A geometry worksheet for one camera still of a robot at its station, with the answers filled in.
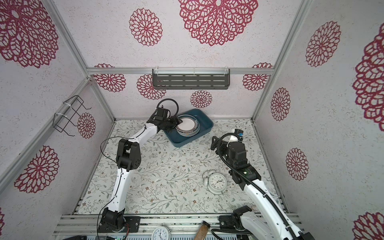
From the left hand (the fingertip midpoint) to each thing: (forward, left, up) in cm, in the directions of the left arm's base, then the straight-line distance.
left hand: (180, 125), depth 106 cm
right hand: (-26, -22, +19) cm, 39 cm away
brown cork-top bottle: (-63, -12, -4) cm, 64 cm away
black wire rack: (-20, +56, +26) cm, 65 cm away
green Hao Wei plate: (-5, -7, -4) cm, 9 cm away
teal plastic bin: (+11, -18, -6) cm, 22 cm away
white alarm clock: (-40, -21, -4) cm, 46 cm away
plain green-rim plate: (+5, -7, -3) cm, 9 cm away
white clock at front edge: (-63, +7, -4) cm, 64 cm away
